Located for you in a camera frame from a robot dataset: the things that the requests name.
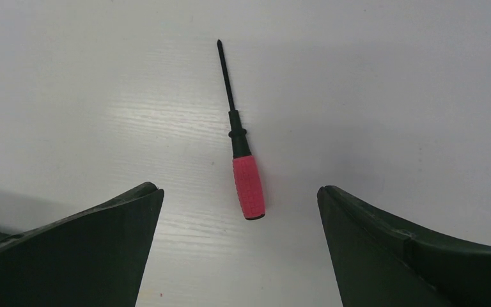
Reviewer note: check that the red-handled black screwdriver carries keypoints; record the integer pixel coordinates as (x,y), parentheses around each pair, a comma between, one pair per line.
(245,170)

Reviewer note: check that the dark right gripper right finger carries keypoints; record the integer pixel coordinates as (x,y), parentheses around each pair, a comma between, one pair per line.
(381,259)

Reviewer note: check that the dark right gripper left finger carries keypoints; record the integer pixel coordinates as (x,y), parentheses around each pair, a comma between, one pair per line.
(96,257)

